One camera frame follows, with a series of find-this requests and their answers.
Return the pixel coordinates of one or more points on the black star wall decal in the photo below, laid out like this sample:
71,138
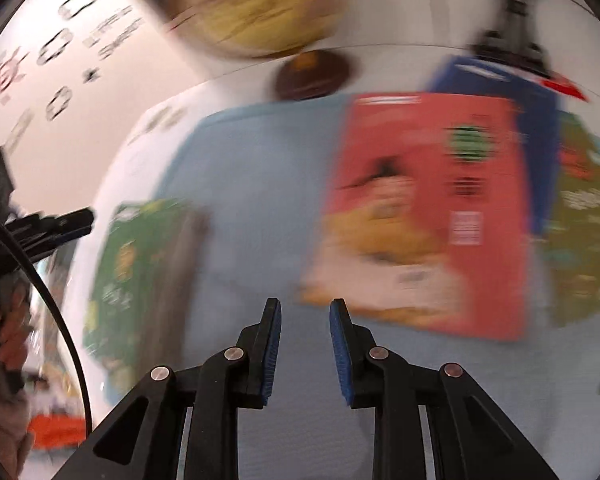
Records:
91,76

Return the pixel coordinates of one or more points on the person's left hand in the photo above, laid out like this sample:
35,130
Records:
10,335

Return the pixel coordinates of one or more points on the light blue quilted mat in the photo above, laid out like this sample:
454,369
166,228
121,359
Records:
260,200

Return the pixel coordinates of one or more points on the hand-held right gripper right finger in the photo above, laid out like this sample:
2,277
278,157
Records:
337,355

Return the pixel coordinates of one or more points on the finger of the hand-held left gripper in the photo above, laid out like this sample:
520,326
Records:
70,222

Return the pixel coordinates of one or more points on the white wall light switches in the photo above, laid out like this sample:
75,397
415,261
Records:
21,127

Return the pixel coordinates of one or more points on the green leaf-patterned book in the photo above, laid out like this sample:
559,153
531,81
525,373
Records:
580,260

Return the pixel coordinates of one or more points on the orange-red emperor book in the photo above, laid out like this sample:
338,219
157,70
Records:
420,200

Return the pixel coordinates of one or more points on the stack of books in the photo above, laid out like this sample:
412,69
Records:
130,285

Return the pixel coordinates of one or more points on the navy blue eagle book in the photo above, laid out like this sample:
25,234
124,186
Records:
535,125

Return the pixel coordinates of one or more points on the red tassel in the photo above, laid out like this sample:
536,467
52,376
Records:
562,87

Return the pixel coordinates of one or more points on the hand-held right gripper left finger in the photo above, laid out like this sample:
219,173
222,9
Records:
274,355

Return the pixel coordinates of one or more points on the orange floor object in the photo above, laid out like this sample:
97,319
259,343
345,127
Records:
55,430

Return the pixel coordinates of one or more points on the red sun wall decal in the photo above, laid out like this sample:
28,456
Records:
2,77

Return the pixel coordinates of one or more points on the black carved fan stand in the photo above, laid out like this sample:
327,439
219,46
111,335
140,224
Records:
512,45

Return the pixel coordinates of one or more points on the antique yellow desk globe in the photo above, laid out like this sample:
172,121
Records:
260,0

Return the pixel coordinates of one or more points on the black outline cloud decal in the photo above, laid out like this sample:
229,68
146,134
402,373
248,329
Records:
51,105

